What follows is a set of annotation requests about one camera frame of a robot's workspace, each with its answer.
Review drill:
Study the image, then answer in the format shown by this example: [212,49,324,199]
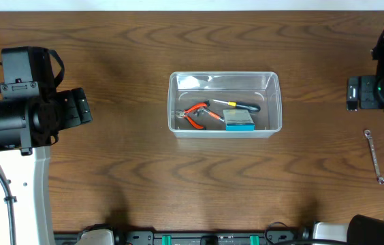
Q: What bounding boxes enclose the black yellow screwdriver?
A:
[212,99,261,112]

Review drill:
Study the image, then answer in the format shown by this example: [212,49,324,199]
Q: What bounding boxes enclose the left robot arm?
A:
[0,46,93,244]

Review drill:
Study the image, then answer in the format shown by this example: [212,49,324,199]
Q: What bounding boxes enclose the blue white cardboard box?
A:
[223,109,255,131]

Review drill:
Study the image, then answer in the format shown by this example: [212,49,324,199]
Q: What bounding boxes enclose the silver combination wrench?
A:
[364,129,384,184]

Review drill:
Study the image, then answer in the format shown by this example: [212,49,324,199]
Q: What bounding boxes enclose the small claw hammer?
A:
[193,101,225,123]

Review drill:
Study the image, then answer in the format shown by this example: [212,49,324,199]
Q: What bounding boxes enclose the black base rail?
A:
[54,229,302,245]

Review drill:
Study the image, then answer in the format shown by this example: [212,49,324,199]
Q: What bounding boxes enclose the clear plastic container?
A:
[167,71,283,138]

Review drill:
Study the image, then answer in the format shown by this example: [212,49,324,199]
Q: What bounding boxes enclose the red handled pliers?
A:
[175,102,208,130]

